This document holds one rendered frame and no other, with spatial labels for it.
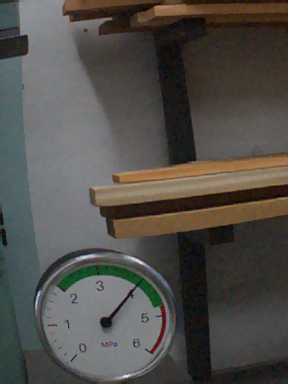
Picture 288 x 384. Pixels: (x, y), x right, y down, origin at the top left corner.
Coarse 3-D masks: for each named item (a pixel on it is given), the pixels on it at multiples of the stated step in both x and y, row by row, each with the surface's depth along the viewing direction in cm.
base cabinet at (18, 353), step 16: (0, 208) 87; (0, 224) 73; (0, 240) 52; (0, 256) 52; (0, 272) 52; (0, 288) 52; (0, 304) 52; (0, 320) 52; (16, 320) 108; (0, 336) 52; (16, 336) 52; (0, 352) 52; (16, 352) 52; (0, 368) 52; (16, 368) 52
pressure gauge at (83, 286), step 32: (64, 256) 48; (96, 256) 46; (128, 256) 46; (64, 288) 46; (96, 288) 46; (128, 288) 47; (160, 288) 47; (64, 320) 46; (96, 320) 46; (128, 320) 47; (160, 320) 47; (64, 352) 46; (96, 352) 46; (128, 352) 47; (160, 352) 47
